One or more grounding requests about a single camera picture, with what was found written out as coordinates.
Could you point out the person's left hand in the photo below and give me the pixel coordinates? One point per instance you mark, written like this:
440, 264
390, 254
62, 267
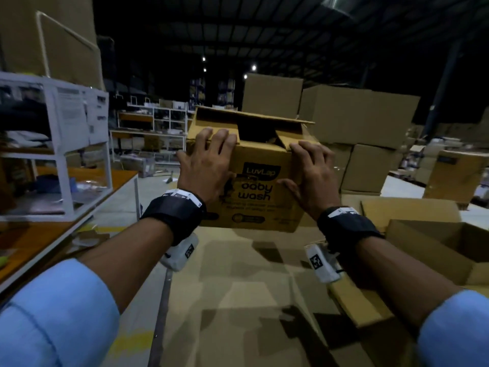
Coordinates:
206, 168

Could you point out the person's right hand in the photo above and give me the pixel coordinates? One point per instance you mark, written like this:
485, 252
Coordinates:
317, 179

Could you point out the dark brown cardboard carton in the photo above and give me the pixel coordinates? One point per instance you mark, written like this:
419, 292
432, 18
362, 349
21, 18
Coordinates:
259, 187

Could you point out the yellowish brown cardboard carton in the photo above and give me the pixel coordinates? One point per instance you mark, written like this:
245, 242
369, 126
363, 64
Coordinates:
408, 212

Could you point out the person's right forearm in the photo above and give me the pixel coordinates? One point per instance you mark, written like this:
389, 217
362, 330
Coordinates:
405, 282

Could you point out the person's left forearm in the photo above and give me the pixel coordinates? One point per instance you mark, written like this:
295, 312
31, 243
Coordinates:
126, 259

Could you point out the pile of assorted warehouse boxes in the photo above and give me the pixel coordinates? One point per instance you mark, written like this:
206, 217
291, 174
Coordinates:
424, 156

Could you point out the small wrapped floor carton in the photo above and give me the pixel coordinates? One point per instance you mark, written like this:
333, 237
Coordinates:
137, 166

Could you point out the distant white shelf rack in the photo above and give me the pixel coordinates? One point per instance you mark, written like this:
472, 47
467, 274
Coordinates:
153, 122

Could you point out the stack of tall brown cartons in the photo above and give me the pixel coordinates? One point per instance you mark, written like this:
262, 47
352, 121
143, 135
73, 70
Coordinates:
359, 114

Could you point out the clear plastic bag bundle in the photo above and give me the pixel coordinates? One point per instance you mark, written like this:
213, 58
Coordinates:
91, 191

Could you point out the tilted tan carton dark label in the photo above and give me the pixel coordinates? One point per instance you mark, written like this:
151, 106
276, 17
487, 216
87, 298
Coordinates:
454, 175

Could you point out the white printed carton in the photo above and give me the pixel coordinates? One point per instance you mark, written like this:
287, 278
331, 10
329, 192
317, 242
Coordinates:
76, 114

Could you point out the metal storage rack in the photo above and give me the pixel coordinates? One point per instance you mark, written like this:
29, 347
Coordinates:
65, 187

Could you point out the dark steel column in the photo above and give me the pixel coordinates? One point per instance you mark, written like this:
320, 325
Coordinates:
443, 87

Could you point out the tall brown shelf carton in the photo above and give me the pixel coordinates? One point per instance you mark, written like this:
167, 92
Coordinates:
68, 53

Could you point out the light blue right sleeve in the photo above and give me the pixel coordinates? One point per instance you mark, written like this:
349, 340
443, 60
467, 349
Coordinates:
458, 332

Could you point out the light blue sleeve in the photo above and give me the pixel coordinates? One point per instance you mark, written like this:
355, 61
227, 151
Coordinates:
458, 332
57, 317

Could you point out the light blue left sleeve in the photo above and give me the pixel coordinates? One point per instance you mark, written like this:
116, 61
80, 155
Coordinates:
57, 317

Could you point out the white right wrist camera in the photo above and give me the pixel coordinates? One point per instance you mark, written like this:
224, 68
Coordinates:
321, 265

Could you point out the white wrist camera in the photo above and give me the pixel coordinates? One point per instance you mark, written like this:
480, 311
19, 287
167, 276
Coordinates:
321, 265
179, 254

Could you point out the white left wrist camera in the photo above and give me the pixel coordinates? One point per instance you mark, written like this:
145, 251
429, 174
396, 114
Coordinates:
179, 254

